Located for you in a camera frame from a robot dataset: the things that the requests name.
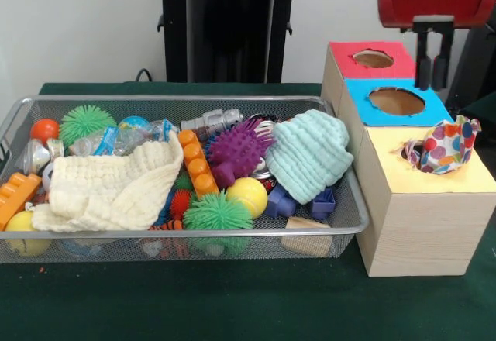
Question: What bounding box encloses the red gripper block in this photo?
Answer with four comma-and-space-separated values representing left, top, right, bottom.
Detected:
376, 0, 496, 91

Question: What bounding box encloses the colourful dotted cloth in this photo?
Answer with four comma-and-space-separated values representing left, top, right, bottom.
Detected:
405, 115, 482, 175

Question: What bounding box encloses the orange toy building brick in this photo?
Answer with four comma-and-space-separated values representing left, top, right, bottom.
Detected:
0, 173, 43, 232
177, 129, 220, 198

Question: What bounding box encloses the wooden box with three holes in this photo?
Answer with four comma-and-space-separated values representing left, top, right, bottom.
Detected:
320, 40, 496, 278

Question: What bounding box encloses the mint green knitted cloth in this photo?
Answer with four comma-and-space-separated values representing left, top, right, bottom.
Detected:
265, 108, 354, 205

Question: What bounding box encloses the plain wooden wedge block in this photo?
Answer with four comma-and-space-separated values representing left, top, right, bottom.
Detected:
279, 216, 333, 257

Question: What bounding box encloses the purple spiky rubber toy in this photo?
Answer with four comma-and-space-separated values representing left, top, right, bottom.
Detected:
204, 118, 276, 187

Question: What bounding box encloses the yellow plastic ball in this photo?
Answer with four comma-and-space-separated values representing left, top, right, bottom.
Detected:
226, 177, 269, 219

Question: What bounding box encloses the green spiky rubber ball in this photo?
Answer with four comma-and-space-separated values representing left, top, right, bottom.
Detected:
59, 105, 117, 146
182, 190, 254, 232

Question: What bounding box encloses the cream knitted cloth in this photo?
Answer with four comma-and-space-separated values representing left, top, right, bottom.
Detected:
31, 130, 185, 233

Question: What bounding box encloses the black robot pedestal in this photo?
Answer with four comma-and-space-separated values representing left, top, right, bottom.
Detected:
149, 0, 313, 84

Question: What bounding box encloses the silver wire mesh bin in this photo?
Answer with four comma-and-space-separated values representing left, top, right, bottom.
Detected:
0, 95, 370, 265

